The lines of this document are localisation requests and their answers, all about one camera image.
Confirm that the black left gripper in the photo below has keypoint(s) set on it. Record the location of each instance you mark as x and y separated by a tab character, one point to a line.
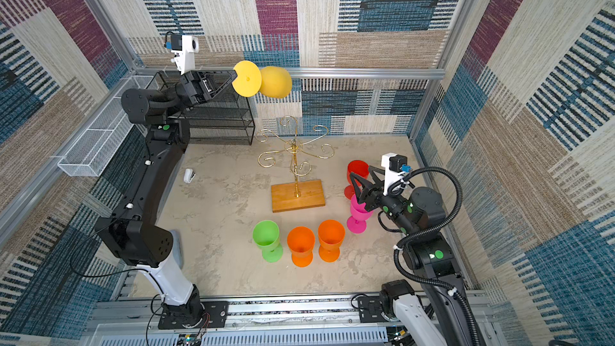
201	90

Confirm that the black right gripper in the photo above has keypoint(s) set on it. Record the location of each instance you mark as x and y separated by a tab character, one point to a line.
374	194

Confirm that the red wine glass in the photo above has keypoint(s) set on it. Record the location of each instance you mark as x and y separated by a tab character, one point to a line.
358	167

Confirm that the pink wine glass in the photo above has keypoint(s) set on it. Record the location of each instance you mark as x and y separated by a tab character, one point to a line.
357	222

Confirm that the yellow wine glass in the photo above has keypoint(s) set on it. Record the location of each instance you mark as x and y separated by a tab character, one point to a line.
273	82

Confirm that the large orange wine glass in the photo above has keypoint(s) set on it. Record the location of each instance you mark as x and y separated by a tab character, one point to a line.
331	235

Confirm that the small orange wine glass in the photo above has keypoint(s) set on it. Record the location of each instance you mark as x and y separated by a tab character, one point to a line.
301	241

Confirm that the green wine glass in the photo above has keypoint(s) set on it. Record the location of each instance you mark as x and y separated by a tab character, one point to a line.
266	236

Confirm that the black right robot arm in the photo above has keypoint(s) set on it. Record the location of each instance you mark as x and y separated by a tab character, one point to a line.
430	300

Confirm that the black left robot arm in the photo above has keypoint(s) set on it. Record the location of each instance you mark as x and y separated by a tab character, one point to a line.
130	232

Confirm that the black mesh shelf rack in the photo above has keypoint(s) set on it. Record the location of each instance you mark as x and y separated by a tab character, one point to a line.
225	120

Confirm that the small white object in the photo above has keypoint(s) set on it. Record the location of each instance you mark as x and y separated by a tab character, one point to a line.
189	175

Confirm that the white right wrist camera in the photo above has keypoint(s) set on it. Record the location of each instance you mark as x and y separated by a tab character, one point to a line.
395	169

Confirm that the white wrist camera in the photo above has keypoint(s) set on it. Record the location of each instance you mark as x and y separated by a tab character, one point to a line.
184	48
395	169

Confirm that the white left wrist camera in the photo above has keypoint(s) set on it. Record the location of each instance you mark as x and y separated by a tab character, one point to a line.
184	48

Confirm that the gold wire wine glass rack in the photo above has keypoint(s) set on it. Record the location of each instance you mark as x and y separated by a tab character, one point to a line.
297	195

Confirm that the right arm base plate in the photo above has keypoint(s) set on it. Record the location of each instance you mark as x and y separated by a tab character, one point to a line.
371	310

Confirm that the white wire basket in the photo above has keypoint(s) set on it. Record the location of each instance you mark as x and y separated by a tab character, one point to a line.
97	142

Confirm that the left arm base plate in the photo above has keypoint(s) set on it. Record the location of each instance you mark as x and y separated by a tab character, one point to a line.
211	314

